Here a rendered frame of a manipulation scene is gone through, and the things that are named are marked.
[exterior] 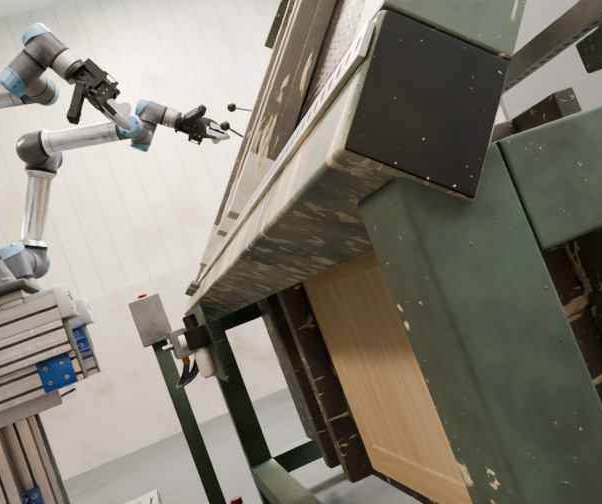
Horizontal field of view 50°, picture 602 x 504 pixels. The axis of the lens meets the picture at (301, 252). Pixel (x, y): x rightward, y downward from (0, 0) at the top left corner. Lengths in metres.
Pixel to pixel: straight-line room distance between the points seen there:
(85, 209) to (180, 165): 0.90
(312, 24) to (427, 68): 0.91
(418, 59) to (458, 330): 0.20
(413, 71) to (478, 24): 0.07
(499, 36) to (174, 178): 5.38
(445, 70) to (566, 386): 0.24
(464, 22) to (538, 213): 0.15
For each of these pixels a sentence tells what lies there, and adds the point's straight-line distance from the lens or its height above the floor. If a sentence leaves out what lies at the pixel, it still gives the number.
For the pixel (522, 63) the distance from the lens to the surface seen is 1.34.
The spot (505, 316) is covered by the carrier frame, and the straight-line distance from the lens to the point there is 0.48.
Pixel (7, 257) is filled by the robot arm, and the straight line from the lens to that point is 2.45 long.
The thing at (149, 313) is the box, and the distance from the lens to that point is 2.49.
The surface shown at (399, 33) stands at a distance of 0.49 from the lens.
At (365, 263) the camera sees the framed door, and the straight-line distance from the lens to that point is 1.19.
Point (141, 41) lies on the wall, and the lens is 6.28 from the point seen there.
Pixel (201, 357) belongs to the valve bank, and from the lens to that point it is 1.89.
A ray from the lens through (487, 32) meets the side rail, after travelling 0.53.
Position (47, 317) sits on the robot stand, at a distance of 1.90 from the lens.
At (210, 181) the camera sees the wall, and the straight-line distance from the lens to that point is 5.85.
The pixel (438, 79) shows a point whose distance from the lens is 0.49.
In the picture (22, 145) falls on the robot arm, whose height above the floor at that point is 1.58.
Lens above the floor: 0.74
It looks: 3 degrees up
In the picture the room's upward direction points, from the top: 21 degrees counter-clockwise
